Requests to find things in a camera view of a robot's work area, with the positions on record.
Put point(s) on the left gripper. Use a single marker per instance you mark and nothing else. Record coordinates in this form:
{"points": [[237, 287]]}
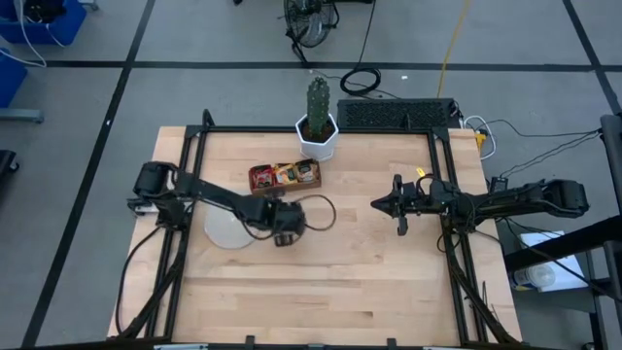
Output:
{"points": [[289, 219]]}

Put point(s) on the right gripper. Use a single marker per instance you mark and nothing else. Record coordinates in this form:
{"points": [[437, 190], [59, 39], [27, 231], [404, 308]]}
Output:
{"points": [[401, 181]]}

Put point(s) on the wooden compartment tea box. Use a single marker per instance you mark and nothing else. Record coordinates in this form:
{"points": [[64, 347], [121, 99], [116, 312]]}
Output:
{"points": [[291, 188]]}

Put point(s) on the orange mango tea packet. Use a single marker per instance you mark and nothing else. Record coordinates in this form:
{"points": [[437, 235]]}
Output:
{"points": [[291, 173], [280, 175]]}

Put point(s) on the red tea packet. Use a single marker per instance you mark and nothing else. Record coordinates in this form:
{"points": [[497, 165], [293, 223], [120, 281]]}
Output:
{"points": [[257, 179], [268, 176]]}

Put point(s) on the brown tea packet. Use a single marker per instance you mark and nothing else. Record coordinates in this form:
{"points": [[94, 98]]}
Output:
{"points": [[306, 171]]}

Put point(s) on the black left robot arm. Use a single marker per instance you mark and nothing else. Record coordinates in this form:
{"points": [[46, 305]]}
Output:
{"points": [[218, 194]]}

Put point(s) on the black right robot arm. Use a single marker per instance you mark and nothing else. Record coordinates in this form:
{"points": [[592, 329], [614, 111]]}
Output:
{"points": [[534, 199]]}

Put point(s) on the round pale plate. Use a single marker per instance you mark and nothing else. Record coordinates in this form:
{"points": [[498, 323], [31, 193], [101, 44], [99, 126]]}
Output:
{"points": [[223, 233]]}

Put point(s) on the white hexagonal plant pot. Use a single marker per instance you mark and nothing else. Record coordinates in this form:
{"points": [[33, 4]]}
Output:
{"points": [[316, 150]]}

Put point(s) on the black perforated computer case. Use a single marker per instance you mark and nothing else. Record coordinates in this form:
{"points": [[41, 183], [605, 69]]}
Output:
{"points": [[389, 114]]}

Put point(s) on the yellow power plug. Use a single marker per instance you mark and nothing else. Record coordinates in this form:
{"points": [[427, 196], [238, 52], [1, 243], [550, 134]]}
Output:
{"points": [[480, 140]]}

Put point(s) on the small black device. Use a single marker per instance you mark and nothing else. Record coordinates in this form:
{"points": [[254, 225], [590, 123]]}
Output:
{"points": [[499, 185]]}

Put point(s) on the green cactus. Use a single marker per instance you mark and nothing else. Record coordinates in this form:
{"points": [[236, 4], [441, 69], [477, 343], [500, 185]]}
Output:
{"points": [[318, 107]]}

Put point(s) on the clear plastic bottle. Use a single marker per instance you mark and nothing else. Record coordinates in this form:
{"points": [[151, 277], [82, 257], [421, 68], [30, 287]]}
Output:
{"points": [[534, 277]]}

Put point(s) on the white box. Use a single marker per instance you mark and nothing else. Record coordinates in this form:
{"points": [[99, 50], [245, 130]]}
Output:
{"points": [[563, 274]]}

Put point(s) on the black floor fan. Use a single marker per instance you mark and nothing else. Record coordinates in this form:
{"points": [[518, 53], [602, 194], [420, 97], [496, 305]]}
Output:
{"points": [[311, 19]]}

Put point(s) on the black metal stand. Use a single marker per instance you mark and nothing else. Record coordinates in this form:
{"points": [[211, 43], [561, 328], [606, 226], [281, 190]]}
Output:
{"points": [[613, 146]]}

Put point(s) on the grey metal base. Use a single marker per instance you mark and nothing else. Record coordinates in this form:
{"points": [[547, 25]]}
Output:
{"points": [[22, 115]]}

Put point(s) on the blue storage bin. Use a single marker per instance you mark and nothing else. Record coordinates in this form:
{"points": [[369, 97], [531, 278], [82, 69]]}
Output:
{"points": [[12, 78], [73, 29]]}

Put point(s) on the black chair base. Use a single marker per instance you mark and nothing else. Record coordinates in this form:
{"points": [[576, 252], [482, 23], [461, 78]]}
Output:
{"points": [[6, 163]]}

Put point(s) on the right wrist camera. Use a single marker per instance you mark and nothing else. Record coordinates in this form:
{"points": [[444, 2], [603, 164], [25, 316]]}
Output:
{"points": [[417, 199]]}

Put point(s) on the black aluminium table frame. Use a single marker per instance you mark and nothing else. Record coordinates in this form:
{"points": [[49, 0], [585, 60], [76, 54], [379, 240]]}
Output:
{"points": [[243, 129]]}

